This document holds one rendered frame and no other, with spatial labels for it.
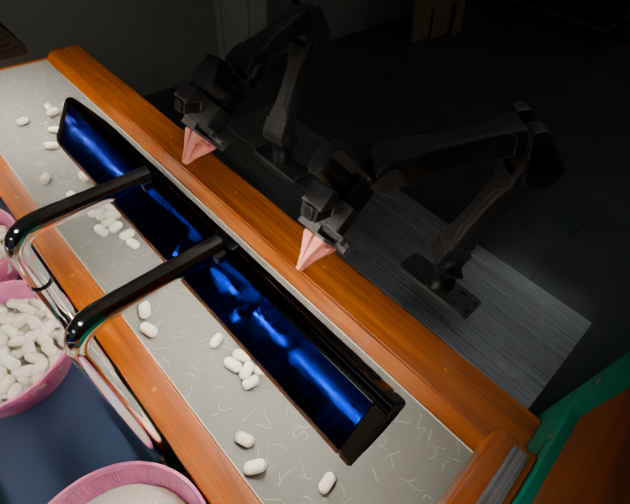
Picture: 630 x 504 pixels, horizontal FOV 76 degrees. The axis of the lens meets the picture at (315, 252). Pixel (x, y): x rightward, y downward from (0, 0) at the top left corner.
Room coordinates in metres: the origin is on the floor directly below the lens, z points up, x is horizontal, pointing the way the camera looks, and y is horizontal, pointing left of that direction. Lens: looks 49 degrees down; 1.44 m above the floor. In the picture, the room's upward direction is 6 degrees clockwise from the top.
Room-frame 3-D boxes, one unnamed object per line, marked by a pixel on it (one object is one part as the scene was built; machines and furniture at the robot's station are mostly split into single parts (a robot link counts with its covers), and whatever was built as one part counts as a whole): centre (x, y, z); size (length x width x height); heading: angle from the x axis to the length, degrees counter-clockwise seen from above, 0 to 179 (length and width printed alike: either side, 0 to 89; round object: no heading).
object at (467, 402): (0.82, 0.30, 0.67); 1.81 x 0.12 x 0.19; 49
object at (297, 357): (0.33, 0.16, 1.08); 0.62 x 0.08 x 0.07; 49
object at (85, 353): (0.27, 0.21, 0.90); 0.20 x 0.19 x 0.45; 49
